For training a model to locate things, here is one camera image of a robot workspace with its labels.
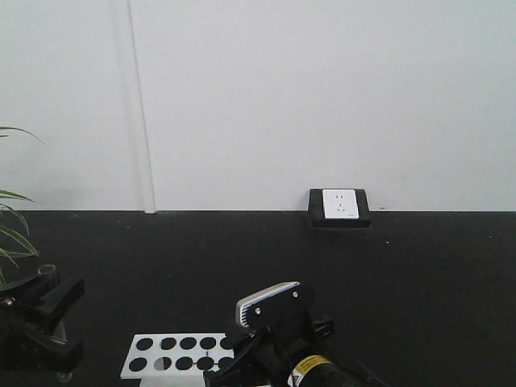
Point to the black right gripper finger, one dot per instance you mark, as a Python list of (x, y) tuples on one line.
[(246, 368), (242, 339)]

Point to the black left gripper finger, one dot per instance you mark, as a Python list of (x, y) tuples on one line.
[(52, 350), (50, 298)]

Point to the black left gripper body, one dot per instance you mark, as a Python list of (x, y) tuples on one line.
[(13, 311)]

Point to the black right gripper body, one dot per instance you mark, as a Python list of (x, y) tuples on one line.
[(295, 352)]

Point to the short clear test tube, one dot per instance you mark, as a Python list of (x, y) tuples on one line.
[(49, 271)]

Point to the black yellow right robot arm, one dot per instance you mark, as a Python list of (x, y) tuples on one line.
[(355, 377)]

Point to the white test tube rack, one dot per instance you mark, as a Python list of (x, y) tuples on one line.
[(175, 359)]

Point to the white socket on black box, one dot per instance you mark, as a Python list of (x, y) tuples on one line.
[(331, 209)]

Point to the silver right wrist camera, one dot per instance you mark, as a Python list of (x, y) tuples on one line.
[(274, 304)]

